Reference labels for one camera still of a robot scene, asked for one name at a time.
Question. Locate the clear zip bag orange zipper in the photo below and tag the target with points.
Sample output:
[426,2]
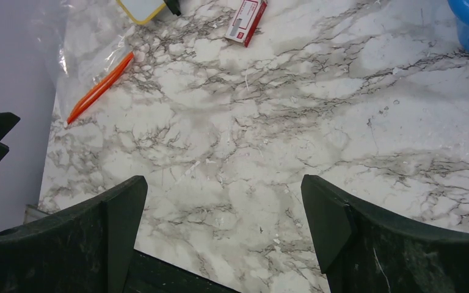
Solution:
[84,47]

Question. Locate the small whiteboard yellow frame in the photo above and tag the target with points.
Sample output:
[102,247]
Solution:
[142,11]

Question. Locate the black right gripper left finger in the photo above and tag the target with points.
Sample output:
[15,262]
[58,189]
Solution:
[84,248]

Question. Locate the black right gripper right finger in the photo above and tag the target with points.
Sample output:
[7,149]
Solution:
[361,247]

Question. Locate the red white staple box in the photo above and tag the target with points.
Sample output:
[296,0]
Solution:
[243,25]

